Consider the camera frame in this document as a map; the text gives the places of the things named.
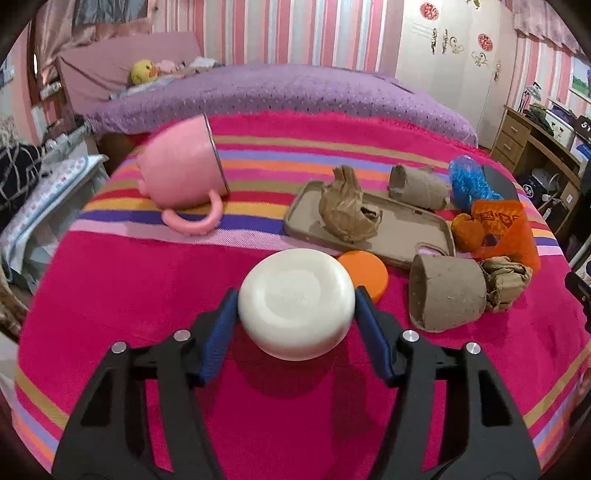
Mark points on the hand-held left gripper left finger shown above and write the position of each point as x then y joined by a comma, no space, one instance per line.
217,337

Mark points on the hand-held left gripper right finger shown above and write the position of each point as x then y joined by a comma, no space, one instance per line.
374,337

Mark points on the white round soap bar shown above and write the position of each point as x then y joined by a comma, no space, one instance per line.
295,300

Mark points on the pink cup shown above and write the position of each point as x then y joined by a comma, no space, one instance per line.
180,161

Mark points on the orange round lid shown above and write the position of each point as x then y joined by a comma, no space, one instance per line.
369,274

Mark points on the large cardboard tube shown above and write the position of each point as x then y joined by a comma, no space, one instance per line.
445,293

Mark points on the pink striped blanket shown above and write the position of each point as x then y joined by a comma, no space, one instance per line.
138,286

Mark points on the beige phone case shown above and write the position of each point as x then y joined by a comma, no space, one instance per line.
406,235

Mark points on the large crumpled brown paper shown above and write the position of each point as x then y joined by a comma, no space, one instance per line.
344,205

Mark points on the small crumpled brown paper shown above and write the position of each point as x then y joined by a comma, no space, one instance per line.
505,281

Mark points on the flattened cardboard tube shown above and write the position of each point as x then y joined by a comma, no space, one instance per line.
420,187

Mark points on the orange plastic wrapper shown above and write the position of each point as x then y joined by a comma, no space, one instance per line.
510,226

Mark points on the blue mesh scrubber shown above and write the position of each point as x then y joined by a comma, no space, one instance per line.
468,182

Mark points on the black flat device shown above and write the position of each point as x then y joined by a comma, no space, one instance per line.
503,184

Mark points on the wooden desk with drawers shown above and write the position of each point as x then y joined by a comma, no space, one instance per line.
512,138

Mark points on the purple dotted bedspread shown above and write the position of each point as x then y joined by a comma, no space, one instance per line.
277,92

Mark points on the dark patterned cloth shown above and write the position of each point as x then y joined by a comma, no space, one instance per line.
18,175

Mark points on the white wardrobe with decals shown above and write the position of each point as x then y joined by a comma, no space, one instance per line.
443,83

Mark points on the yellow duck plush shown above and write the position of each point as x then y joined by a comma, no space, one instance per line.
143,71

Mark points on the pink headboard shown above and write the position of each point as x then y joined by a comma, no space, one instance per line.
101,64

